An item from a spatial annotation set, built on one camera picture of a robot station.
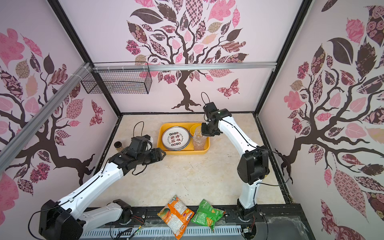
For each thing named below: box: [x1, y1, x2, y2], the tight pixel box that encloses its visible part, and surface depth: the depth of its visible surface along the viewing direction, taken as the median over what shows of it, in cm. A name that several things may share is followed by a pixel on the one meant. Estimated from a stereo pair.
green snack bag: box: [190, 198, 226, 232], surface depth 71 cm
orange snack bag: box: [157, 195, 195, 240], surface depth 73 cm
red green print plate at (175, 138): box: [161, 126, 191, 151], surface depth 103 cm
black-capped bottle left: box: [114, 141, 124, 152], surface depth 93 cm
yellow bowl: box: [189, 123, 202, 137], surface depth 105 cm
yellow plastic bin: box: [157, 122, 211, 155], surface depth 102 cm
